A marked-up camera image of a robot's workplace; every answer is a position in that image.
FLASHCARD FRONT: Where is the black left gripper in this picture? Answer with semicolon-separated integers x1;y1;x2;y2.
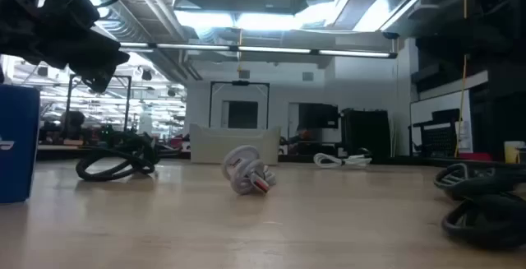
0;0;131;95

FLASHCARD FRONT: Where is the white USB-C cable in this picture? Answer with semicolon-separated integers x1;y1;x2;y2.
221;145;277;197
313;152;373;169

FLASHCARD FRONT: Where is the black USB-C cable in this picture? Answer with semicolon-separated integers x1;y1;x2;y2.
433;161;526;201
441;194;526;250

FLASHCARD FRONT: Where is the person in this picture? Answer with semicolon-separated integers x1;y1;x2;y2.
287;126;316;145
60;110;86;141

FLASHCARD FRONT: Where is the blue box with white print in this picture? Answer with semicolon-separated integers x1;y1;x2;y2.
0;83;41;204

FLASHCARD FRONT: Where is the white plastic bin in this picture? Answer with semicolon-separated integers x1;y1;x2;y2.
189;123;282;165

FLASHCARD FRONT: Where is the long ceiling light strip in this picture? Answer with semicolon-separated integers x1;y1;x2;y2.
118;41;399;60

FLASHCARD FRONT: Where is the black monitor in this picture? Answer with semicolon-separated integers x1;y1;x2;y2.
298;103;339;130

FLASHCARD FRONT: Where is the black cabinet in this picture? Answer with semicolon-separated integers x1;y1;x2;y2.
340;108;392;159

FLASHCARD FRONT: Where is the whiteboard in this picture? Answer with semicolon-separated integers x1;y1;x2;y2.
409;89;474;155

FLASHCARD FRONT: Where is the black pegboard cart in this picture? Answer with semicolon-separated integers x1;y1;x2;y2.
408;108;462;159

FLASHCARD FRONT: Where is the red flat object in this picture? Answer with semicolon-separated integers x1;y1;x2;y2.
457;151;493;162

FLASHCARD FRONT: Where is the yellow cup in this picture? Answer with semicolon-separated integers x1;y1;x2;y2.
503;140;526;165

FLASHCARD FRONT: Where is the black metal frame stand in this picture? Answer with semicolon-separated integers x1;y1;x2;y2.
65;74;133;138

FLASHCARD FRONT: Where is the black braided coiled cable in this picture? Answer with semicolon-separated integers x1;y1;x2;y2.
75;130;161;182

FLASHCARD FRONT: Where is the black door frame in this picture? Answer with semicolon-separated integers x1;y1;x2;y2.
208;80;271;130

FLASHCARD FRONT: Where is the yellow hanging cable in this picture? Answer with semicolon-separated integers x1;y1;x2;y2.
453;0;470;159

